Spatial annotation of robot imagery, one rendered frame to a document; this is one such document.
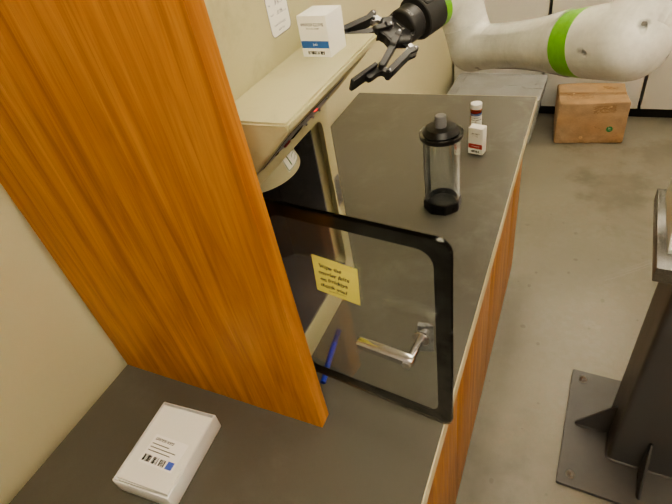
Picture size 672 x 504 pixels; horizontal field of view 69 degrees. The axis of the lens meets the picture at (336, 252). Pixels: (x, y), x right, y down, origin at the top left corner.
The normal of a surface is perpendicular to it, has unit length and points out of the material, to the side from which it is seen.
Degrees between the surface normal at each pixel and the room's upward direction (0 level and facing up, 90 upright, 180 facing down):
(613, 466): 0
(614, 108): 87
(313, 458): 0
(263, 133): 90
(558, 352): 0
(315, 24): 90
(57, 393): 90
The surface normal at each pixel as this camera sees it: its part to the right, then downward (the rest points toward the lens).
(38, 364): 0.91, 0.15
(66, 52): -0.40, 0.64
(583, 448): -0.15, -0.76
